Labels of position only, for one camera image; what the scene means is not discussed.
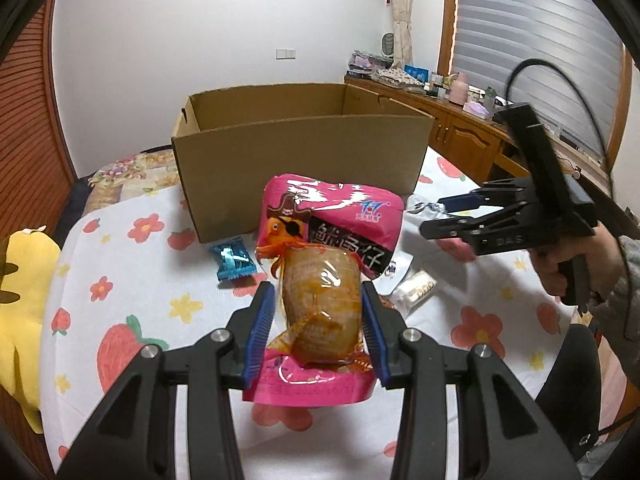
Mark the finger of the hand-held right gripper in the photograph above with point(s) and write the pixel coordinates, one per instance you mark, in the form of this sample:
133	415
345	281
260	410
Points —
457	203
445	229

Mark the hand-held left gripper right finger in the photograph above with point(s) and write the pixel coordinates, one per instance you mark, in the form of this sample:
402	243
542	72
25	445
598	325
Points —
375	340

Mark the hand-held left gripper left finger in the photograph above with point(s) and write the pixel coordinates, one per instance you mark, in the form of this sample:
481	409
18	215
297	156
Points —
260	340

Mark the white snack packet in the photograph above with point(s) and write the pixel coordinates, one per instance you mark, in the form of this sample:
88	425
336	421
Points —
417	206

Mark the clear pastry packet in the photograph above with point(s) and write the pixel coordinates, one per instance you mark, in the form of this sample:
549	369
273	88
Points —
415	290

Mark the blue candy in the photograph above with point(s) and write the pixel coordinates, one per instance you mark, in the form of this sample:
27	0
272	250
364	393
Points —
232	260

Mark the pink snack packet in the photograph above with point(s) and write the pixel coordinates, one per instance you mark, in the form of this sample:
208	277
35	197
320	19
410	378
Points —
330	210

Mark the cardboard box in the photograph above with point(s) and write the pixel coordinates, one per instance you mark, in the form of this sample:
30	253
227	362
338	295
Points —
300	170

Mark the person's right forearm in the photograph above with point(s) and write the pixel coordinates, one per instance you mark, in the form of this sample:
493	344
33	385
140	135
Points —
627	285

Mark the person's right hand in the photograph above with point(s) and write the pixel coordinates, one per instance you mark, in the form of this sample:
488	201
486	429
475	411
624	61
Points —
547	270

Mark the long wooden cabinet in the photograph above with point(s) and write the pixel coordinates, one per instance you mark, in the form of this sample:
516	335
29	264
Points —
465	135

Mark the green capped bottle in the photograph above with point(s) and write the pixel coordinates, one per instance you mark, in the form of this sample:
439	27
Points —
490	99

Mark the pink tissue box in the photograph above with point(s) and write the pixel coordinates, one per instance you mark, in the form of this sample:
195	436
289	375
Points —
475	108

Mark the strawberry print tablecloth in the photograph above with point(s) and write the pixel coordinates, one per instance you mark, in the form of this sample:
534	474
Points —
165	310

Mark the pink bottle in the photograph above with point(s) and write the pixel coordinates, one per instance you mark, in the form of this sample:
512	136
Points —
460	90

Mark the blue box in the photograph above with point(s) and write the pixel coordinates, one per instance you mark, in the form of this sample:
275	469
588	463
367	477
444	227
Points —
417	73

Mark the folded patterned cloth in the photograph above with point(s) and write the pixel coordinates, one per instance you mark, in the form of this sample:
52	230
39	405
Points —
400	78

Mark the grey striped window blind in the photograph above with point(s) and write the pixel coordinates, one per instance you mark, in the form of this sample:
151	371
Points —
525	20

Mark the folded purple cloth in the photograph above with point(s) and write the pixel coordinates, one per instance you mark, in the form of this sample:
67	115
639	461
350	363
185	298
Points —
367	62

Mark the small white desk fan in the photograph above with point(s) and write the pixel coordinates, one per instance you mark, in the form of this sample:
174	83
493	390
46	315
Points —
387	44

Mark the beige patterned curtain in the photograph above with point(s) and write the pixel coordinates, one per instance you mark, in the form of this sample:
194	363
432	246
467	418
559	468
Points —
401	10

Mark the yellow plush toy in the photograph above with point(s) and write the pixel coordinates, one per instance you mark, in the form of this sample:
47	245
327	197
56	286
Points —
25	310

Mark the brown louvered wardrobe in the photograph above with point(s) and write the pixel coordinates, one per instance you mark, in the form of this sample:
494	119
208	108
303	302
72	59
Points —
25	135

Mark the wooden window frame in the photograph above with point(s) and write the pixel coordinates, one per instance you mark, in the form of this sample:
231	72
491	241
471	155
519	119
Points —
447	20

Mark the white wall switch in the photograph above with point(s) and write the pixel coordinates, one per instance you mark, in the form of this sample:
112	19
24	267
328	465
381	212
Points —
285	53

